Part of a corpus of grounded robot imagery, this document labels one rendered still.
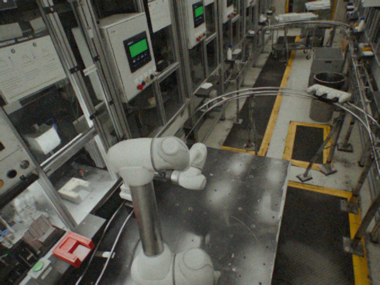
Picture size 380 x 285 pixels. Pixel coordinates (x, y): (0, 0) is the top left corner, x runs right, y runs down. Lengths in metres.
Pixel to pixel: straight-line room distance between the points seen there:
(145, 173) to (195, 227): 0.76
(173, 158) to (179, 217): 0.85
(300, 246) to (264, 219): 0.79
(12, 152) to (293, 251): 2.08
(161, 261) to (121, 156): 0.54
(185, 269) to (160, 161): 0.53
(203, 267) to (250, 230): 0.51
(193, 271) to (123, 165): 0.57
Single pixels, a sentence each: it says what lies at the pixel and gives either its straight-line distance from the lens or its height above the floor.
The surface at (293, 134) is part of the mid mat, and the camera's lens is 3.59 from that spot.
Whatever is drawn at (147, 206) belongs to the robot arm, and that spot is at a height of 1.23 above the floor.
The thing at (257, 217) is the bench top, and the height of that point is 0.68.
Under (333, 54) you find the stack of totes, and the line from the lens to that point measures 4.97.
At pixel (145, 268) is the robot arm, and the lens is 1.25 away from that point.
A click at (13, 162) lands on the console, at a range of 1.23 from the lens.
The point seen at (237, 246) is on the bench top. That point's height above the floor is 0.68.
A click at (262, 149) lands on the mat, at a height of 0.01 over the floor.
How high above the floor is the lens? 2.02
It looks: 37 degrees down
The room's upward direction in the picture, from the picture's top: 8 degrees counter-clockwise
